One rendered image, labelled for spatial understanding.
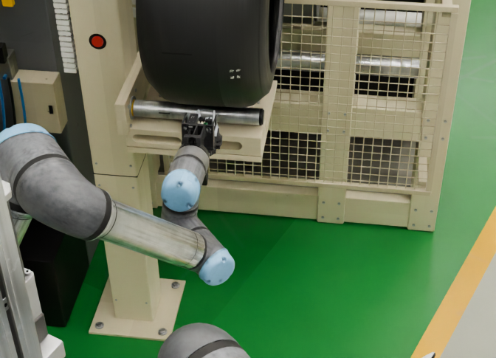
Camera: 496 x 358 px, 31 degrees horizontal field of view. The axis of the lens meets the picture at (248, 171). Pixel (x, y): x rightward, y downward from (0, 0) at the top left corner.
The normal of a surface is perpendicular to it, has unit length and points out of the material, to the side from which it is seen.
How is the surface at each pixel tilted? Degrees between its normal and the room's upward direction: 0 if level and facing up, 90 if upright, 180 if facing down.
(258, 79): 107
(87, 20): 90
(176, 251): 86
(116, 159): 90
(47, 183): 39
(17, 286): 90
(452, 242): 0
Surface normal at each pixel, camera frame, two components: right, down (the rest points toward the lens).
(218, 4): -0.13, 0.29
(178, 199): -0.14, 0.52
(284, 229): -0.01, -0.78
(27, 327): 0.86, 0.31
